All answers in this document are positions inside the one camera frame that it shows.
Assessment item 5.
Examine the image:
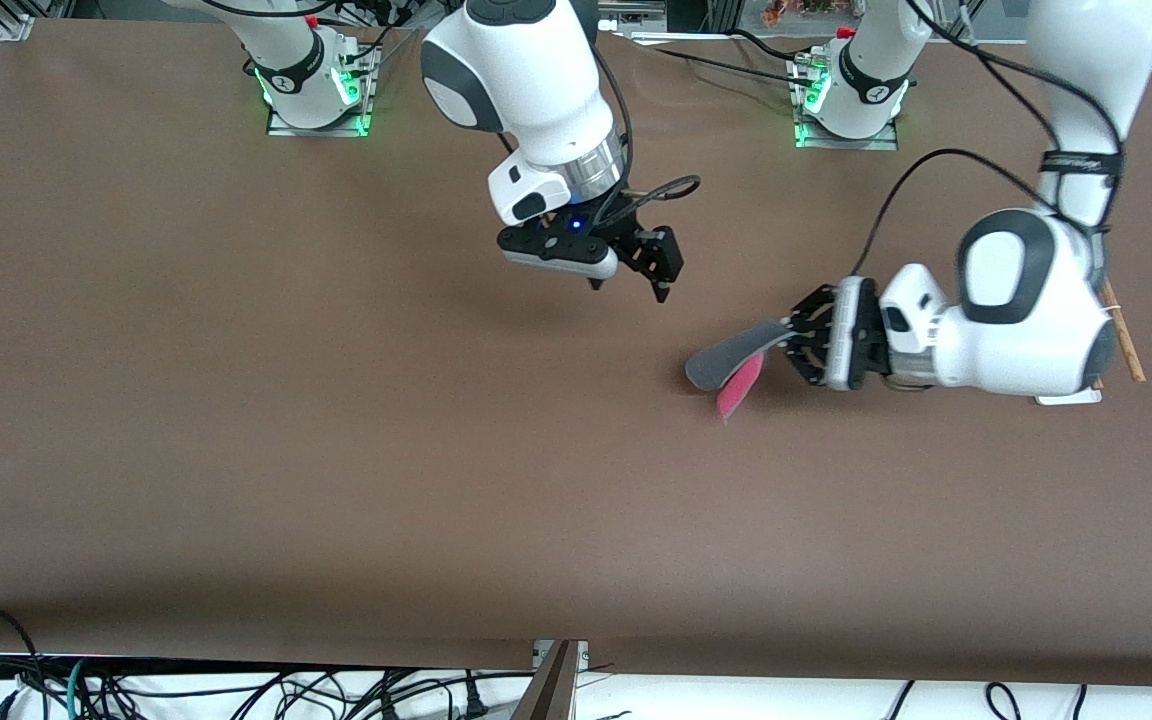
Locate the grey towel with pink underside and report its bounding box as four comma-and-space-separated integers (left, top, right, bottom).
684, 318, 795, 423

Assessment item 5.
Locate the wooden rack rod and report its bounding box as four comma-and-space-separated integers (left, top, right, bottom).
1101, 280, 1147, 383

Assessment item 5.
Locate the white power strip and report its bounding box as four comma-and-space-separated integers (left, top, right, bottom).
596, 0, 667, 31

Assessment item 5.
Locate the brown table cover sheet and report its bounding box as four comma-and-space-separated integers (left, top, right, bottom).
0, 15, 1152, 691

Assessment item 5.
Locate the orange red decoration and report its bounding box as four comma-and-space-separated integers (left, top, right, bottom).
761, 0, 862, 26

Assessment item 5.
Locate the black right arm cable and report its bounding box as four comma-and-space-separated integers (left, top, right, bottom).
591, 45, 702, 231

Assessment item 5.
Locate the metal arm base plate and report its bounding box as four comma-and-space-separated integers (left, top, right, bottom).
794, 55, 899, 151
266, 50, 373, 138

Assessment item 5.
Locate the long black base cable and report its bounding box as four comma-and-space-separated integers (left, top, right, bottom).
626, 35, 817, 91

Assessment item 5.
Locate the short black base cable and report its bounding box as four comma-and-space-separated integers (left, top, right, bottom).
731, 28, 817, 66

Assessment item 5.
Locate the black base cable cluster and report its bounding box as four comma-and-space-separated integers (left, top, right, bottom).
336, 0, 422, 73

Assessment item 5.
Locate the grey metal post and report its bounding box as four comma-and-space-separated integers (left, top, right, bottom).
511, 640, 589, 720

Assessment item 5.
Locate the tangled black cable bundle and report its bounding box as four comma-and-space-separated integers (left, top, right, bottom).
0, 665, 537, 720

